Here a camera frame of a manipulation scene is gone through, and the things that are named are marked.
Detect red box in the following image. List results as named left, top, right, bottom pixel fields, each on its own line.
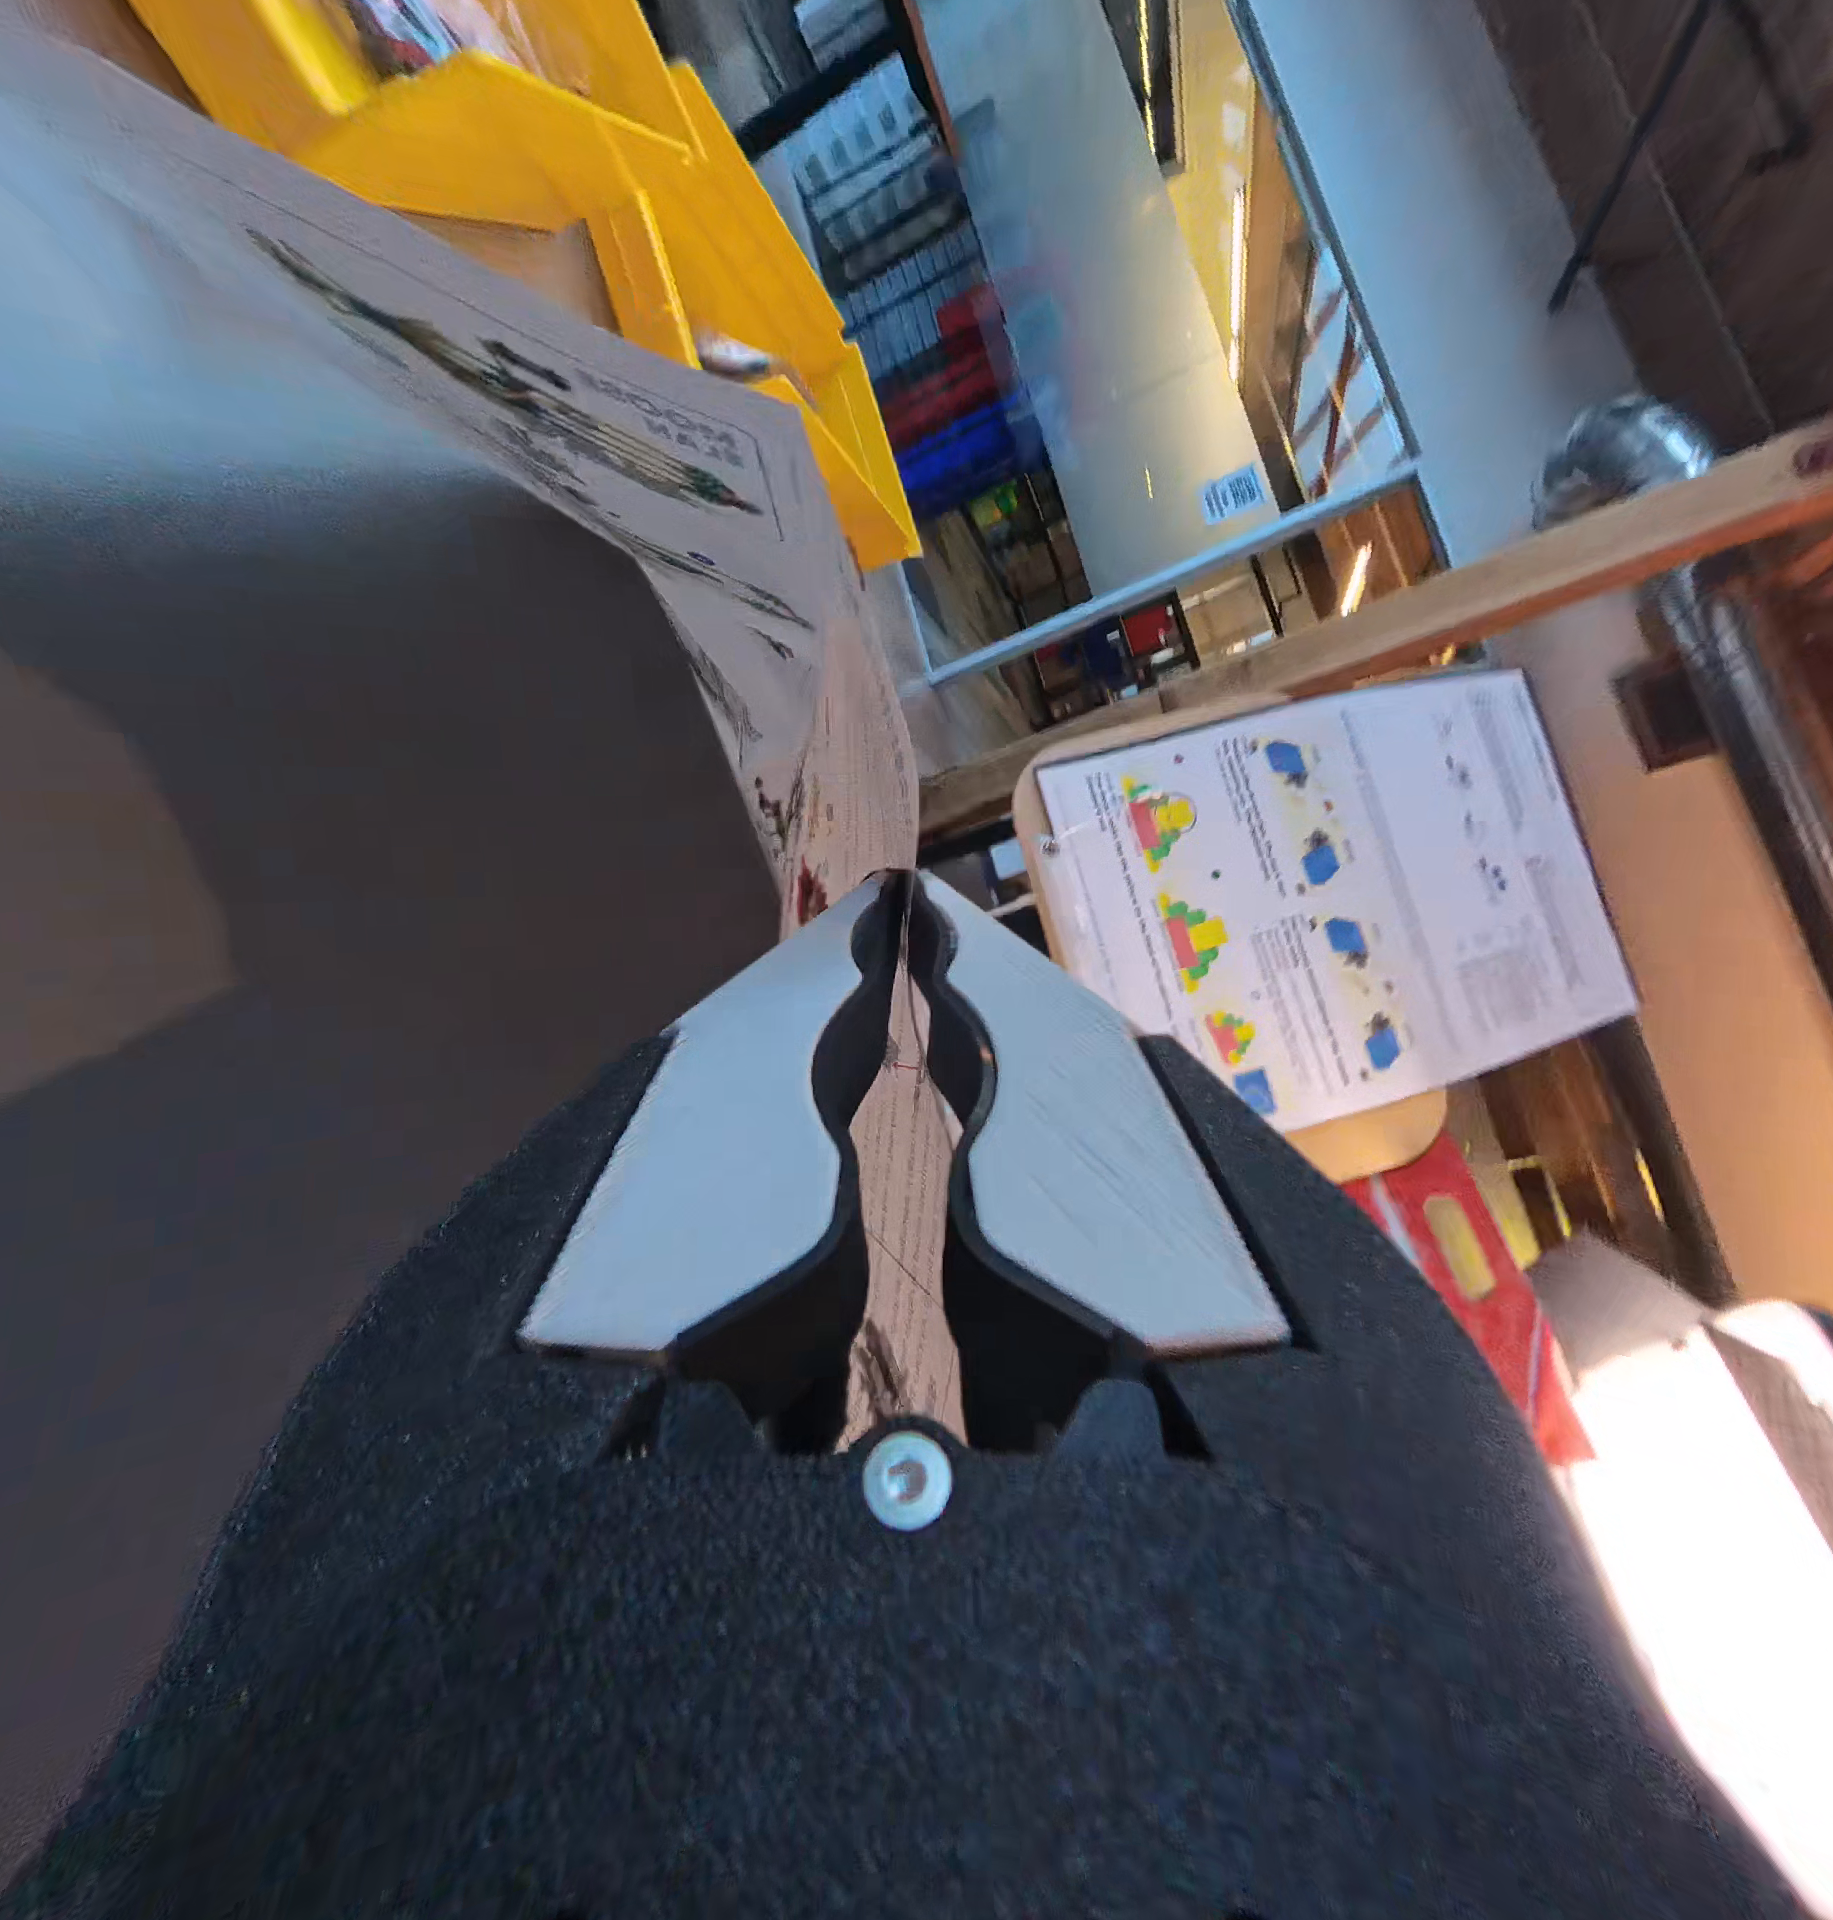
left=1342, top=1131, right=1595, bottom=1470

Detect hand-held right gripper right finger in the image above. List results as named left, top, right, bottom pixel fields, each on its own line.
left=912, top=870, right=1293, bottom=1455

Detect wooden beam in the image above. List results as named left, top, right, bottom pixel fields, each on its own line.
left=915, top=411, right=1833, bottom=843

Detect large instruction sheet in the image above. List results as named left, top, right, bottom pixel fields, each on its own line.
left=0, top=0, right=968, bottom=1448

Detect background storage shelves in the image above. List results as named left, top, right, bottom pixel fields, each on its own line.
left=640, top=0, right=1203, bottom=722

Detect clipped instruction sheet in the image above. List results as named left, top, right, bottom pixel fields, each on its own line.
left=1037, top=667, right=1641, bottom=1137

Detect silver metal duct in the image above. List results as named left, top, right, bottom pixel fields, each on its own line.
left=1532, top=393, right=1833, bottom=1052

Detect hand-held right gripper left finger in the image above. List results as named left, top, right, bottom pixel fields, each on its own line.
left=519, top=870, right=914, bottom=1455

